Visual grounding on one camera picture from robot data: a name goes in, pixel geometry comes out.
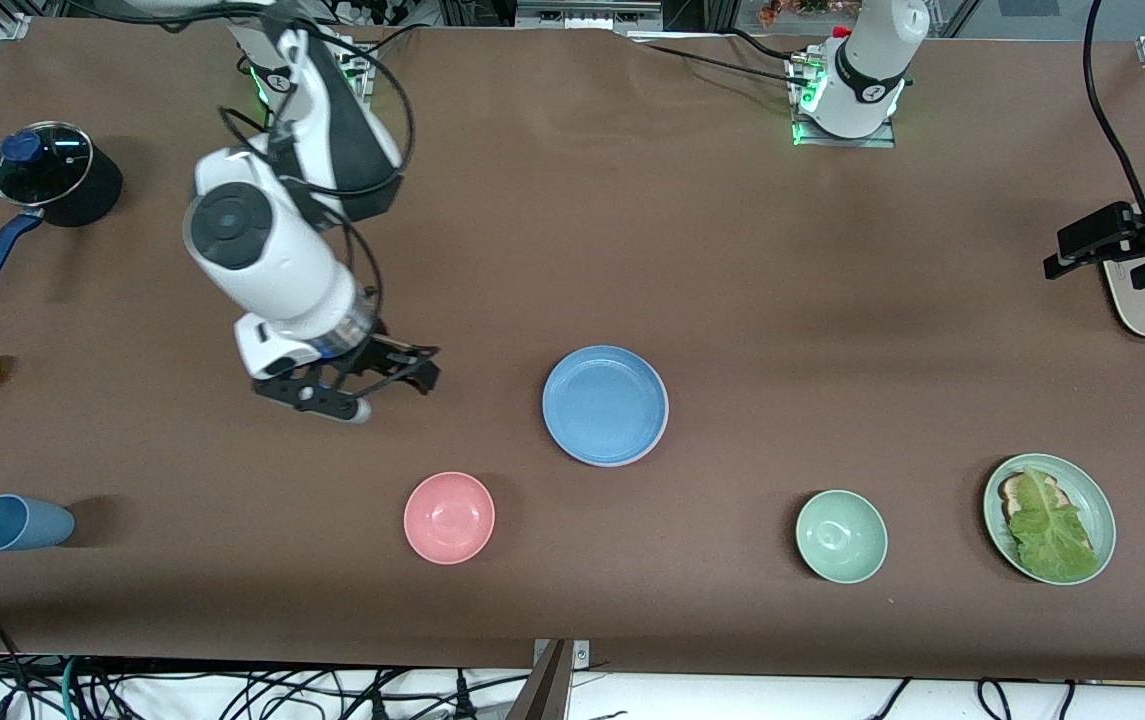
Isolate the blue plate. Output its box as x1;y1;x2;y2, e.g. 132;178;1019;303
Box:
542;345;669;467

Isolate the pink bowl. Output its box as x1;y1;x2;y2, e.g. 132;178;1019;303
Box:
403;471;496;566

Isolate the green plate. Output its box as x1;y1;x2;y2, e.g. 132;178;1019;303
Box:
982;453;1118;587

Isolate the toasted bread slice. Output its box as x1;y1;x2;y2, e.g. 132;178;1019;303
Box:
998;472;1068;521

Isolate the green lettuce leaf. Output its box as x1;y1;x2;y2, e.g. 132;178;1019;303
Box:
1007;467;1101;583

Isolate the blue cup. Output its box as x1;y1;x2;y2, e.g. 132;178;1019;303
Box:
0;494;76;553

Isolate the green bowl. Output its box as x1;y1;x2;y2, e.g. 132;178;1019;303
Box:
795;489;889;585

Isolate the glass lid blue knob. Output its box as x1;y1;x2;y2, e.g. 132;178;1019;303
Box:
0;122;94;208

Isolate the orange flower bunch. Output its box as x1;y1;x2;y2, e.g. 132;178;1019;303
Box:
760;0;838;26

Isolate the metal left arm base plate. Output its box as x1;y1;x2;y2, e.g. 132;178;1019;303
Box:
792;55;896;149

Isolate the black pot blue handle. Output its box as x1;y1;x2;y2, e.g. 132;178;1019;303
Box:
0;120;125;297

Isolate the metal table edge bracket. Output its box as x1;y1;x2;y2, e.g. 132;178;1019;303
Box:
532;640;591;669

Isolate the dark brown post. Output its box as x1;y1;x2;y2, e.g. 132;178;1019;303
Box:
507;640;573;720

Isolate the aluminium frame beam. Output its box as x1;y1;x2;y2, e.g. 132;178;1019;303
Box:
515;0;663;33

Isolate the green cable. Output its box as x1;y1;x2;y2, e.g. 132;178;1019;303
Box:
58;655;85;720

